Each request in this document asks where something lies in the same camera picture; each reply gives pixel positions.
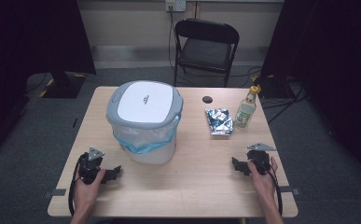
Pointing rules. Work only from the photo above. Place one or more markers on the black folding chair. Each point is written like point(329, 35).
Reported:
point(206, 49)

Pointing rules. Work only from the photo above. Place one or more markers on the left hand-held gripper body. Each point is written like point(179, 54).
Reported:
point(91, 165)

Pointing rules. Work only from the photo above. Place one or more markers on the clear bottle with yellow cap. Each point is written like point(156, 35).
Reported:
point(246, 113)

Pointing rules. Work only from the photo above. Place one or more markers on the dark curtain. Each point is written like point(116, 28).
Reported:
point(19, 62)
point(333, 77)

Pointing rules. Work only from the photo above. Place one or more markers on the clear blue-trimmed trash bag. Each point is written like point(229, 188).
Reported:
point(144, 138)

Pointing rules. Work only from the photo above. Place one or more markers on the person's right hand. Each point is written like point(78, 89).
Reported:
point(263, 185)

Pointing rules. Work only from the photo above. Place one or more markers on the grey tape strip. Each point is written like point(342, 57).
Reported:
point(55, 193)
point(290, 189)

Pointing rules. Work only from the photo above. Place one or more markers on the silver foil snack packet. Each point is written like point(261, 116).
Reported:
point(219, 121)

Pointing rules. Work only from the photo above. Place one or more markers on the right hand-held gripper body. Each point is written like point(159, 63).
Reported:
point(259, 160)

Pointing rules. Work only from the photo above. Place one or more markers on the black stand base plate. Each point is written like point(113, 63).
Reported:
point(64, 87)

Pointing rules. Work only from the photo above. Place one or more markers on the white wall outlet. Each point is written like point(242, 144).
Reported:
point(175, 5)

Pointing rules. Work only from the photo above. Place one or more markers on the white and grey trash can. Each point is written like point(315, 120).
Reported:
point(145, 118)

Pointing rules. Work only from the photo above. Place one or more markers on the person's left hand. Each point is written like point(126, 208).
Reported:
point(86, 193)

